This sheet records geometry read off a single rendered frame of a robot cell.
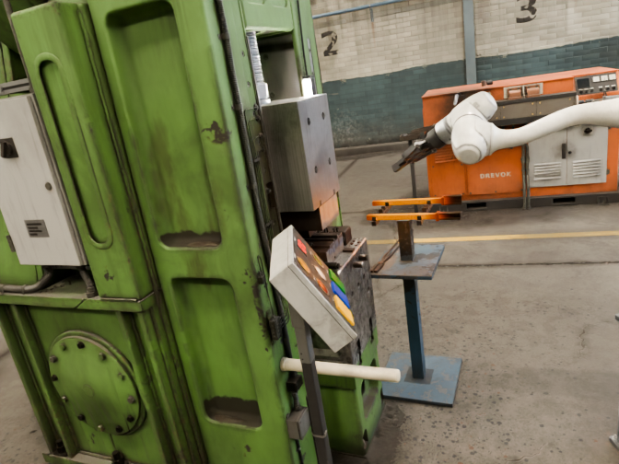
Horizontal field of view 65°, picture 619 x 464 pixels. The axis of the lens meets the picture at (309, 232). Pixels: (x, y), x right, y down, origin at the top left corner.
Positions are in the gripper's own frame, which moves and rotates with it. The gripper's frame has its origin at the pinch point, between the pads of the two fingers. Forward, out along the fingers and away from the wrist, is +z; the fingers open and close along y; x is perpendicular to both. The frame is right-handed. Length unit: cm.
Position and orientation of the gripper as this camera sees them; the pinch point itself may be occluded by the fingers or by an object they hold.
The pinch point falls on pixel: (400, 164)
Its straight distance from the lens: 193.2
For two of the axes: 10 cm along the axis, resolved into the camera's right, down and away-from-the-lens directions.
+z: -6.2, 4.4, 6.6
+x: -2.5, -9.0, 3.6
